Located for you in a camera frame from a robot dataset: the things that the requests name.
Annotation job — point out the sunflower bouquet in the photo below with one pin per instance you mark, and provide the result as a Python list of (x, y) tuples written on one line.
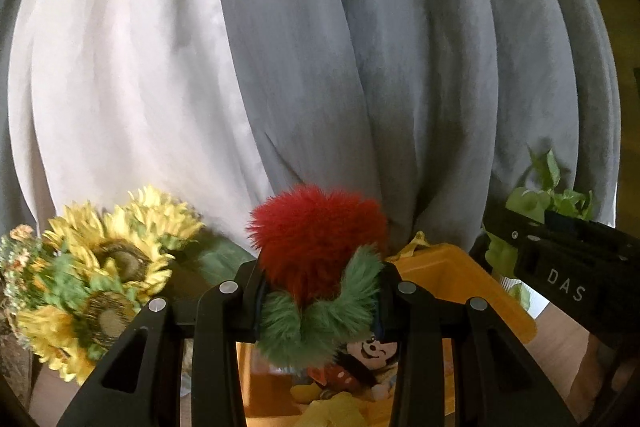
[(100, 277)]

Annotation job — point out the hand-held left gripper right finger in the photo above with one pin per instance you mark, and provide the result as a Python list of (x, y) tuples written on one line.
[(415, 347)]

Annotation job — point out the white plant pot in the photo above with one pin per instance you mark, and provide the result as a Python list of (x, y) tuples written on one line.
[(525, 294)]

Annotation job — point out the green leafy plant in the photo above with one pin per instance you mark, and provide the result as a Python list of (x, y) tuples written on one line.
[(545, 192)]

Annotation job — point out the grey curtain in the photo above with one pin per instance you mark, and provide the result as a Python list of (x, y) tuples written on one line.
[(425, 57)]

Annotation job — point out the orange plastic basket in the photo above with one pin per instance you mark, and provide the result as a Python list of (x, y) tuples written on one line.
[(450, 282)]

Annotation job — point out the mouse plush toy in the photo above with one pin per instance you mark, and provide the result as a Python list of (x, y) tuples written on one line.
[(360, 367)]

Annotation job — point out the white curtain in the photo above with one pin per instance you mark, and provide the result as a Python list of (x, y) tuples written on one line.
[(135, 82)]

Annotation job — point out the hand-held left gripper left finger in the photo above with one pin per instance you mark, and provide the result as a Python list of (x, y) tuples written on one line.
[(220, 347)]

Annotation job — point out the person's right forearm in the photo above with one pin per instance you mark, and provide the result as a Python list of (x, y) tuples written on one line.
[(565, 357)]

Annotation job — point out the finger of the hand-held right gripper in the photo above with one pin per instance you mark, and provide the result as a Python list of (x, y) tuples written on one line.
[(560, 267)]

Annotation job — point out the red and green fluffy toy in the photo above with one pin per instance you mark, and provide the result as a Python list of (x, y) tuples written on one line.
[(320, 257)]

